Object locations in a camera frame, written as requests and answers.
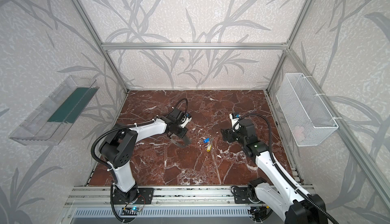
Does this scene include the white wire mesh basket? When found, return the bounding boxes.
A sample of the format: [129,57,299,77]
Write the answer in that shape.
[276,73,339,147]

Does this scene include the green felt pad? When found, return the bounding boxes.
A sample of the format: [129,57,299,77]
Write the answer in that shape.
[48,87,99,124]

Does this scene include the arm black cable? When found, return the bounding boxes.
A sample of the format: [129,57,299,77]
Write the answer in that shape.
[90,98,189,170]
[233,112,339,224]

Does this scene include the small circuit board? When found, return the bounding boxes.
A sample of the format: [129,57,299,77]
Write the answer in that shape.
[122,206,143,216]

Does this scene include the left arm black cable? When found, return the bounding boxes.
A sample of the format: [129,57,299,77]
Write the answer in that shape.
[90,98,189,170]

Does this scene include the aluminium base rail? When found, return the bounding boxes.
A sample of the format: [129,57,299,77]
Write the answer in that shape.
[63,185,317,208]

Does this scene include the clear plastic wall bin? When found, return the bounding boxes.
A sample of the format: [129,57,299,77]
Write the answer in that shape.
[9,75,99,146]

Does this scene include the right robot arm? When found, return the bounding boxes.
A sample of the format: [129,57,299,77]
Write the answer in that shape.
[221,118,328,224]

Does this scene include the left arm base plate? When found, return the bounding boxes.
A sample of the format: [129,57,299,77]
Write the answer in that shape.
[112,187,154,205]

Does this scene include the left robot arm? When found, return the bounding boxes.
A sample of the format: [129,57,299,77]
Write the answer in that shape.
[91,108,192,194]

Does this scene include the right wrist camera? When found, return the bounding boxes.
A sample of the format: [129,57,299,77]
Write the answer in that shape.
[229,112,240,131]

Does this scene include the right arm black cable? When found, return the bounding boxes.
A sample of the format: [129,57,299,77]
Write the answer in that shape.
[233,112,339,224]

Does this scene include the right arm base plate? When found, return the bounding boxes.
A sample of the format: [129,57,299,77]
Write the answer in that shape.
[230,185,252,204]

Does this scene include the pink object in basket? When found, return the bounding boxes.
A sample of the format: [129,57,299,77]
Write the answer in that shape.
[292,126,305,140]

